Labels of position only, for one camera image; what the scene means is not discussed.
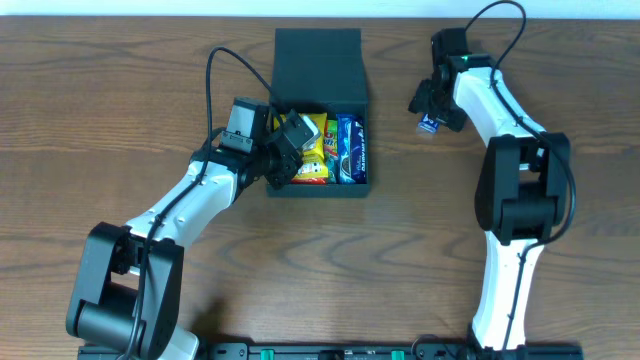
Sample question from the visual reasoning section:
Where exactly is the small blue Eclipse pack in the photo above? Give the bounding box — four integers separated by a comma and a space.
416, 114, 440, 135

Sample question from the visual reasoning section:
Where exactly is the yellow snack bag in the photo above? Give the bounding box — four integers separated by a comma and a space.
291, 113, 328, 180

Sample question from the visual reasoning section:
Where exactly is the red snack bag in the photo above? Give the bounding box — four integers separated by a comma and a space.
290, 176, 328, 185

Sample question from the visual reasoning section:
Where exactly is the Haribo worms gummy bag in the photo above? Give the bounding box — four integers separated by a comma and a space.
323, 119, 339, 184

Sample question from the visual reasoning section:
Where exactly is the blue Oreo cookie pack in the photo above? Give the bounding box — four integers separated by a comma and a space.
337, 114, 355, 184

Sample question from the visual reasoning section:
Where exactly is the Cadbury Dairy Milk bar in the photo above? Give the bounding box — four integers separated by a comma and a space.
350, 121, 366, 184

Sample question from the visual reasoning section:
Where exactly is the dark green box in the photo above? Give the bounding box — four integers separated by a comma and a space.
264, 28, 372, 199

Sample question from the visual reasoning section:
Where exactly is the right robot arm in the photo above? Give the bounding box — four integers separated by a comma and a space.
409, 52, 572, 359

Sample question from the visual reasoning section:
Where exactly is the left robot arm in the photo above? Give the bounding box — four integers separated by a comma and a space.
66, 97, 323, 360

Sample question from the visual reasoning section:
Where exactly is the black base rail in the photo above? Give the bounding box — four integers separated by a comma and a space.
195, 342, 584, 360

